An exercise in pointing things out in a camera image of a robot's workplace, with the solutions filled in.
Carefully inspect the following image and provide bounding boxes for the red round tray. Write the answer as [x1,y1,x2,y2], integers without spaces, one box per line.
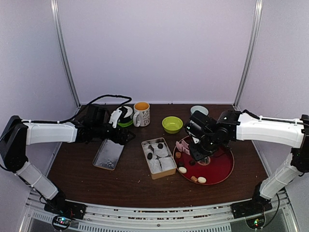
[173,136,235,186]

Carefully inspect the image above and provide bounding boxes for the pale blue ceramic bowl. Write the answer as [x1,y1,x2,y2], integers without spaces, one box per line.
[190,105,209,116]

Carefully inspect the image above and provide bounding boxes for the caramel brown chocolate front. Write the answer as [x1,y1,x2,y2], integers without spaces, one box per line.
[190,176,197,182]

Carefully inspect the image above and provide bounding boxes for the beige bear tin lid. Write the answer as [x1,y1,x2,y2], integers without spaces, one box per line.
[92,139,124,171]

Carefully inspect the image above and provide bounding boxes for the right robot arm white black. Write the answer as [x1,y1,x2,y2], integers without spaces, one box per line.
[184,110,309,214]

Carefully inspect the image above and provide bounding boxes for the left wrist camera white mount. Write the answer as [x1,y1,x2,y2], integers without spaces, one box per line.
[109,106,126,128]

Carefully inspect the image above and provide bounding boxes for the white round chocolate front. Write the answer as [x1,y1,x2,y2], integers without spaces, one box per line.
[197,177,207,184]

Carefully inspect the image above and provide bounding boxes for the white and navy bowl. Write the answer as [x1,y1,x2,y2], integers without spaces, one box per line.
[120,106,133,123]

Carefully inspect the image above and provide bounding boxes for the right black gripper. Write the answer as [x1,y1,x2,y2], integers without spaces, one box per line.
[188,132,220,161]

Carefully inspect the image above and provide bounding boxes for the beige metal tin box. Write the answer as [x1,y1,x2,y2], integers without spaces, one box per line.
[141,137,177,180]

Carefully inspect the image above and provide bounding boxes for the pink cat paw tongs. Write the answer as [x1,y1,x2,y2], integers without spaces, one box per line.
[176,140,190,155]

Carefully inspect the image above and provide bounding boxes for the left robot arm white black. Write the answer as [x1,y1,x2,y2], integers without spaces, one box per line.
[0,116,136,215]

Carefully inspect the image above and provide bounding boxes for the white paper cupcake liners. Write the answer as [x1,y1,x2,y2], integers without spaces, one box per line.
[142,142,175,174]

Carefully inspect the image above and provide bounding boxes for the lime green bowl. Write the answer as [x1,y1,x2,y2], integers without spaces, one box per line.
[162,116,183,134]

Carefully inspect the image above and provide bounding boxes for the green saucer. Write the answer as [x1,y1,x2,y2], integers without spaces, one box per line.
[117,120,133,128]

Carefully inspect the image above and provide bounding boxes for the right aluminium frame post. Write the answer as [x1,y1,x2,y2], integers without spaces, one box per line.
[233,0,263,109]

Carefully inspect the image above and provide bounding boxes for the white floral mug orange inside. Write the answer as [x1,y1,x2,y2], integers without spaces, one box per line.
[133,102,151,127]

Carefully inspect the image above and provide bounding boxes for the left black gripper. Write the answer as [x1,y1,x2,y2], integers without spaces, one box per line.
[93,123,136,145]

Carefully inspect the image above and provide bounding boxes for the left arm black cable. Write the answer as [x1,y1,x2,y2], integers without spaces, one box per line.
[72,94,133,121]

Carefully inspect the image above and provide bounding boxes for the white round chocolate left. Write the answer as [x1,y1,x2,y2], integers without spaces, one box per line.
[178,167,187,174]

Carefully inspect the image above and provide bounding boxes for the caramel square chocolate left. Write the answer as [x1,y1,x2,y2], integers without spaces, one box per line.
[175,152,181,159]

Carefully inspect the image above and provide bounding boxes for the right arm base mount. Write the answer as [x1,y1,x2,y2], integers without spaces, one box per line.
[231,200,273,230]

